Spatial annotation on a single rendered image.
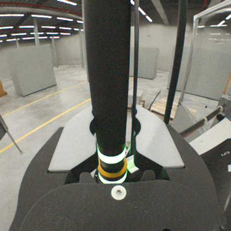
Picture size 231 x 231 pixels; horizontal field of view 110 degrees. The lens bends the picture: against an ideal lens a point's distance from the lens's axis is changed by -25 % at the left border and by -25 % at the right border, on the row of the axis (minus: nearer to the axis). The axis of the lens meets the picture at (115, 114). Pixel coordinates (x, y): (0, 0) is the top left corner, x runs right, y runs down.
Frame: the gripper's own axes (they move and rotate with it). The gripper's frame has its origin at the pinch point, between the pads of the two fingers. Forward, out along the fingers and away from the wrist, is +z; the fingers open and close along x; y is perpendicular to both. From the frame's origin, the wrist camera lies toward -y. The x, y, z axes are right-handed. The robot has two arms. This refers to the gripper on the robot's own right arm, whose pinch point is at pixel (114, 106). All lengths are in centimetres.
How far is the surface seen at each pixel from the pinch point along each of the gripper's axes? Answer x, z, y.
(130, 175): 2.5, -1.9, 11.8
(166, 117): 7.8, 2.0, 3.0
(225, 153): 20.9, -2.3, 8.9
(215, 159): 19.2, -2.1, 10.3
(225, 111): 52, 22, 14
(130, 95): 49, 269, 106
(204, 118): 26.6, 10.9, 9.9
